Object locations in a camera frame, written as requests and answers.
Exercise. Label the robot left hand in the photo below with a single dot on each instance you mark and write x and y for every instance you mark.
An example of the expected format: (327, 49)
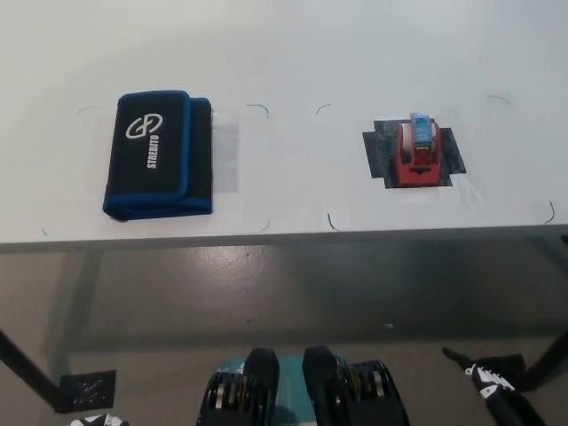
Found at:
(100, 420)

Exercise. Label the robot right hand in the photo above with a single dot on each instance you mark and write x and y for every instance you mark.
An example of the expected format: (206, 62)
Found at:
(492, 390)

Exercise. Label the red tape dispenser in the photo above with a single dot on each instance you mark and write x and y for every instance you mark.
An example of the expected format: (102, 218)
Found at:
(417, 171)

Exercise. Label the black tape patch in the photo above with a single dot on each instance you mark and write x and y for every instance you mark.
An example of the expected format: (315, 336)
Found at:
(377, 155)

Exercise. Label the black table leg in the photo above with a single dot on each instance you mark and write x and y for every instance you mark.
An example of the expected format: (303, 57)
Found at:
(26, 361)
(548, 355)

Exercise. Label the black blue-trimmed fabric pouch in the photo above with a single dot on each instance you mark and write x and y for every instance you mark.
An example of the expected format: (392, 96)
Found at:
(151, 177)

